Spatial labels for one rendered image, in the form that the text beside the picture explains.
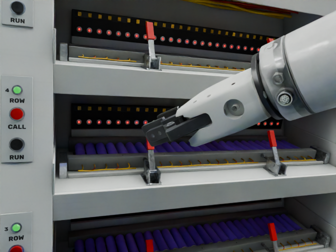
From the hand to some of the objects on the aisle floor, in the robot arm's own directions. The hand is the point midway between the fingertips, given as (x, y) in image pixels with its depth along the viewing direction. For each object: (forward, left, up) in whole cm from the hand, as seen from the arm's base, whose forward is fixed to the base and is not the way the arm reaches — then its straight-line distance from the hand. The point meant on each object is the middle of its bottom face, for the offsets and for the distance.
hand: (165, 126), depth 40 cm
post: (+14, +16, -83) cm, 85 cm away
